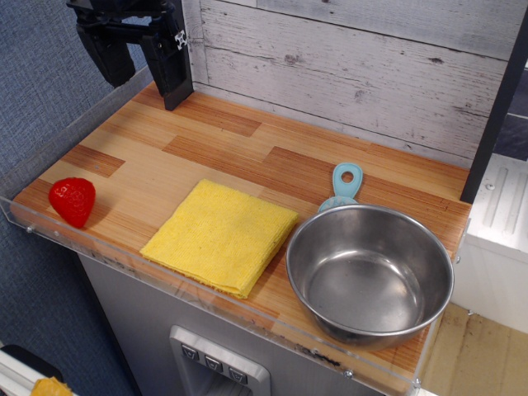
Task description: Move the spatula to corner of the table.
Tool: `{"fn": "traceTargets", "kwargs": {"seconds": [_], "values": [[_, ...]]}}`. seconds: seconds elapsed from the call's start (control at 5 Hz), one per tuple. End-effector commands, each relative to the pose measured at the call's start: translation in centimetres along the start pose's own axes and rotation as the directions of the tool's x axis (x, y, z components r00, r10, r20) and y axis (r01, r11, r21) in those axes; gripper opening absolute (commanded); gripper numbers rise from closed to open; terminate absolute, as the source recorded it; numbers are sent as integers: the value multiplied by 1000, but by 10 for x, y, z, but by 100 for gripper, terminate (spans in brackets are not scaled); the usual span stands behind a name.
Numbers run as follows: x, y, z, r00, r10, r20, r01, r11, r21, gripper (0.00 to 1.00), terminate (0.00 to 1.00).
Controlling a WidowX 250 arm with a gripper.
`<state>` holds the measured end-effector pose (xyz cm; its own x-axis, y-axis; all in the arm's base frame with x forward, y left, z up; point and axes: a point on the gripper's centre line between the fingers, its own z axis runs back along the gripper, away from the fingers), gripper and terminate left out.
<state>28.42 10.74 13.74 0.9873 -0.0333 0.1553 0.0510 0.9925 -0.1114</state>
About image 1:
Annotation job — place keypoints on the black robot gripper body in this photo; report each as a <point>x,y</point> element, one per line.
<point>129,21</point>

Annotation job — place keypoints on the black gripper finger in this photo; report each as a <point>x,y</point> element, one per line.
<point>110,54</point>
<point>164,51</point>

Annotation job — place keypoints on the light blue plastic spatula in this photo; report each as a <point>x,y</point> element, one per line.
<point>346,182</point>

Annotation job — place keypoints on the red toy strawberry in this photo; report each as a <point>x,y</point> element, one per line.
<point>73,199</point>

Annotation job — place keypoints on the yellow folded cloth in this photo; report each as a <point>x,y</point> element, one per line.
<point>221,237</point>

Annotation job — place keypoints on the silver dispenser button panel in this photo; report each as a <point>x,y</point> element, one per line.
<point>207,368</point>

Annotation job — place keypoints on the clear acrylic table guard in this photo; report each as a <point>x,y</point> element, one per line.
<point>143,161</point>

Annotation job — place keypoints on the stainless steel bowl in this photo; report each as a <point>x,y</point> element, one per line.
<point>369,276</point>

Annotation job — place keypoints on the yellow object bottom left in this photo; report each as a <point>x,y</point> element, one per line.
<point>50,387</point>

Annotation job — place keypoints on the dark left frame post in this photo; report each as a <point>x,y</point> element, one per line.
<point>181,88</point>

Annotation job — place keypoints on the dark frame post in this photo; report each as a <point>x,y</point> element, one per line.
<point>181,88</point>
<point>501,105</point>

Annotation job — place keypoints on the dark right frame post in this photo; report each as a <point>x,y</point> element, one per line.
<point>501,105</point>

